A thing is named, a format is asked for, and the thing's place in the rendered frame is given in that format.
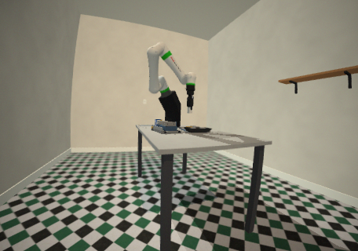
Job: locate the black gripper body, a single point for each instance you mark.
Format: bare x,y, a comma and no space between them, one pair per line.
190,93

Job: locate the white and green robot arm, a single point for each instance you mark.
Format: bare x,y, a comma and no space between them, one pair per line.
158,83

